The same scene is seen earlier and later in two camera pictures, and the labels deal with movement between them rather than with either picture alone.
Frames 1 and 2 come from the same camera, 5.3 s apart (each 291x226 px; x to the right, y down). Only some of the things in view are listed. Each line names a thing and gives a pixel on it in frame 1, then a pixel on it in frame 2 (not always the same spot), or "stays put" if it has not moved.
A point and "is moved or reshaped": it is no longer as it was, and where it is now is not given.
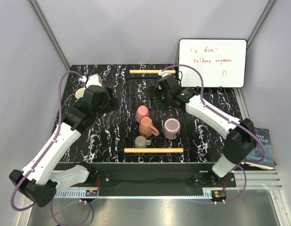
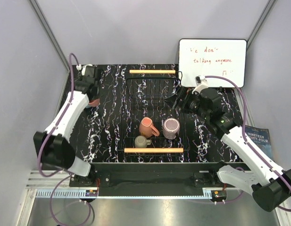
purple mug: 171,128 stays put
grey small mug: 140,141 stays put
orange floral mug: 146,128 stays put
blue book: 257,153 stays put
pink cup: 142,111 is moved or reshaped
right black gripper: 154,92 → 186,94
